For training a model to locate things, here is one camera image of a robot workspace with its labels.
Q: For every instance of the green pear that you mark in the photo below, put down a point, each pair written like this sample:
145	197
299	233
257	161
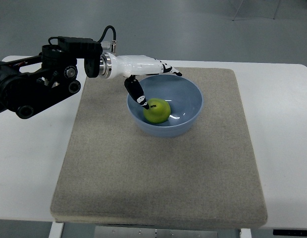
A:
158	112

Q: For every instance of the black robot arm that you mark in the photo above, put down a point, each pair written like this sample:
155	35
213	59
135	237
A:
31	85

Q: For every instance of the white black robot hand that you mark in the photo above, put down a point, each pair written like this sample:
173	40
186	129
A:
130	67

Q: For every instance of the white table frame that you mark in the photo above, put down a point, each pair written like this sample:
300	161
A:
64	230

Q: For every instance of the grey felt mat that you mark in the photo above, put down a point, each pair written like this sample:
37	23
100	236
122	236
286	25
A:
114	173

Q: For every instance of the blue ceramic bowl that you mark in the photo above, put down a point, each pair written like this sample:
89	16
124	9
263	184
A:
174	105

